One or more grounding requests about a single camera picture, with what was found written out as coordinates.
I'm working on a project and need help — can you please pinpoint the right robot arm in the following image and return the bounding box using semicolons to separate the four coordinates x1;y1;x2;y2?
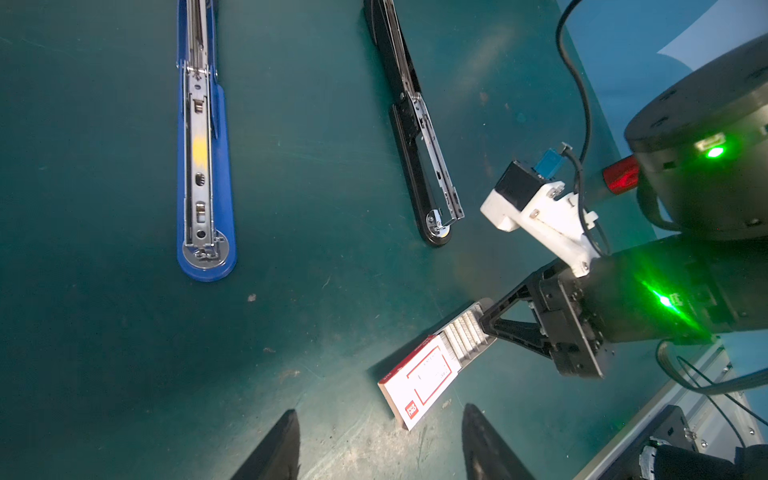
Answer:
479;37;767;377

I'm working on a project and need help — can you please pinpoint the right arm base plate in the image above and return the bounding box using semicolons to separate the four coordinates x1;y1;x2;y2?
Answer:
580;405;767;479

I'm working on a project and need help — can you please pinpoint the red black clamp tool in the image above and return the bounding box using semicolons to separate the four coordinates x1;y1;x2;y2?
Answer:
602;155;640;195

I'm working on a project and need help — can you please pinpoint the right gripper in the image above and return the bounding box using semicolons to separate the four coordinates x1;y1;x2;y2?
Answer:
478;236;767;377

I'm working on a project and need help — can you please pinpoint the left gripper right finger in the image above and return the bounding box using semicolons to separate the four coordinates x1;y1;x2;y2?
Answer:
461;403;534;480

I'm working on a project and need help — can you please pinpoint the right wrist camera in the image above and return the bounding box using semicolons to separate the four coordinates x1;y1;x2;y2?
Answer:
480;161;600;278

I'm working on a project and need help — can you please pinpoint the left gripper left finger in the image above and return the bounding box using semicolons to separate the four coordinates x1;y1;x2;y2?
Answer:
231;409;300;480

